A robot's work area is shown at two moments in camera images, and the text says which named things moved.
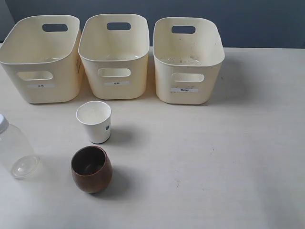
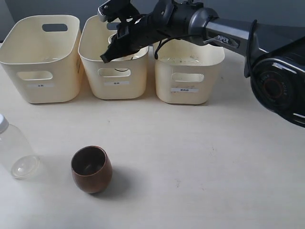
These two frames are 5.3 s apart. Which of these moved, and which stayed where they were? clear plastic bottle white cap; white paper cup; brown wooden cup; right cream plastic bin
Moved: white paper cup
Stayed: clear plastic bottle white cap; brown wooden cup; right cream plastic bin
